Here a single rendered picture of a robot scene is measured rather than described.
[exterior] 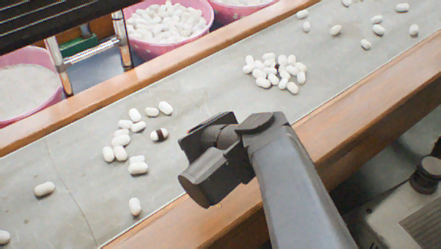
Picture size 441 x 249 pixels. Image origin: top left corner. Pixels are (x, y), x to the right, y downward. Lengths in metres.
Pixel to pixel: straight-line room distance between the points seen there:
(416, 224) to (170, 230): 0.67
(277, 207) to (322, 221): 0.05
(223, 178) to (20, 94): 0.68
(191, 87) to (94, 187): 0.33
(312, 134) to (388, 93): 0.23
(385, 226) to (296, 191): 0.80
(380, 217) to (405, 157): 0.84
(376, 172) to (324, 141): 1.01
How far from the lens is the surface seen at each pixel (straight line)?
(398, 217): 1.17
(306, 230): 0.31
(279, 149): 0.43
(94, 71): 1.19
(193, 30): 1.18
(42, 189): 0.85
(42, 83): 1.10
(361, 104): 0.97
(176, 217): 0.75
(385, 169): 1.89
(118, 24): 0.96
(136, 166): 0.82
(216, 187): 0.51
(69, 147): 0.92
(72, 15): 0.68
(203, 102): 0.96
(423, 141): 2.06
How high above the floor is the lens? 1.41
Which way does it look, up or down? 47 degrees down
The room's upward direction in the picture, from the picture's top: straight up
